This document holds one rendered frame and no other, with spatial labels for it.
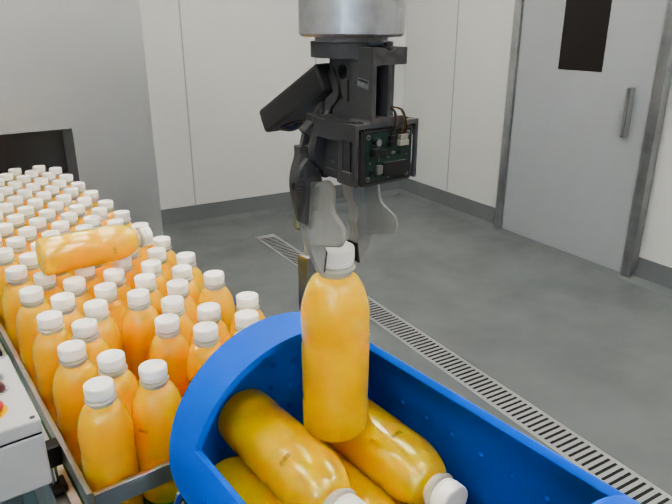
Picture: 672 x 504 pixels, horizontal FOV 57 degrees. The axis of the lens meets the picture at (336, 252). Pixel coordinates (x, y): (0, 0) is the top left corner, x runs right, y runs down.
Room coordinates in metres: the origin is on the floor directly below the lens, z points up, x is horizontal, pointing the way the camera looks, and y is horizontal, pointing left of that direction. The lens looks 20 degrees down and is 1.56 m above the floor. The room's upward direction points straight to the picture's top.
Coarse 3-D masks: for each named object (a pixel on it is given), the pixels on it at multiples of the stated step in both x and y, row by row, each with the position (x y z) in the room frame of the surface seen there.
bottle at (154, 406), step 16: (144, 384) 0.73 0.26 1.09; (160, 384) 0.73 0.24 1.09; (144, 400) 0.72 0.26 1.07; (160, 400) 0.72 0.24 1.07; (176, 400) 0.74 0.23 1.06; (144, 416) 0.71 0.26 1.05; (160, 416) 0.72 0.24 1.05; (144, 432) 0.71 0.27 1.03; (160, 432) 0.71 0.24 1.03; (144, 448) 0.71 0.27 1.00; (160, 448) 0.71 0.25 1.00; (144, 464) 0.72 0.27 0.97; (144, 496) 0.72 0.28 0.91; (160, 496) 0.71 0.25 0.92
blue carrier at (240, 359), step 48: (240, 336) 0.62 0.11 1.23; (288, 336) 0.61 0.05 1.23; (192, 384) 0.59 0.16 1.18; (240, 384) 0.62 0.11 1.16; (288, 384) 0.66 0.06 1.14; (384, 384) 0.69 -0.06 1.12; (432, 384) 0.55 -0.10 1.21; (192, 432) 0.54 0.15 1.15; (432, 432) 0.62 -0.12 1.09; (480, 432) 0.55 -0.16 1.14; (192, 480) 0.52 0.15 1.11; (480, 480) 0.56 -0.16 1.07; (528, 480) 0.51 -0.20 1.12; (576, 480) 0.45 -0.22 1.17
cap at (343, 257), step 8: (328, 248) 0.57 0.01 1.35; (336, 248) 0.57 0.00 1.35; (344, 248) 0.57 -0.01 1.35; (352, 248) 0.57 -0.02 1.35; (328, 256) 0.56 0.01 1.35; (336, 256) 0.56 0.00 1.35; (344, 256) 0.56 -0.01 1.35; (352, 256) 0.57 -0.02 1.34; (328, 264) 0.56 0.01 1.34; (336, 264) 0.56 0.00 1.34; (344, 264) 0.56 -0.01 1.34; (352, 264) 0.57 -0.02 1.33
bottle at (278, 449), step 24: (240, 408) 0.59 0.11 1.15; (264, 408) 0.58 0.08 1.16; (240, 432) 0.56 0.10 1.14; (264, 432) 0.54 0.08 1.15; (288, 432) 0.54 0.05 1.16; (240, 456) 0.55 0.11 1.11; (264, 456) 0.52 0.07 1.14; (288, 456) 0.51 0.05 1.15; (312, 456) 0.50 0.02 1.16; (336, 456) 0.52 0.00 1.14; (264, 480) 0.51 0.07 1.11; (288, 480) 0.49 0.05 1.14; (312, 480) 0.48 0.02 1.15; (336, 480) 0.48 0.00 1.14
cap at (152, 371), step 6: (150, 360) 0.76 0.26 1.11; (156, 360) 0.76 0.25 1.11; (162, 360) 0.76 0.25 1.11; (144, 366) 0.75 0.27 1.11; (150, 366) 0.75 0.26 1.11; (156, 366) 0.75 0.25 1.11; (162, 366) 0.74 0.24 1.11; (138, 372) 0.74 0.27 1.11; (144, 372) 0.73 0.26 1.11; (150, 372) 0.73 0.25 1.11; (156, 372) 0.73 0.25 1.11; (162, 372) 0.74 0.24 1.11; (144, 378) 0.73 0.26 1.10; (150, 378) 0.73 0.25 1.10; (156, 378) 0.73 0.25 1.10; (162, 378) 0.74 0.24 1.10
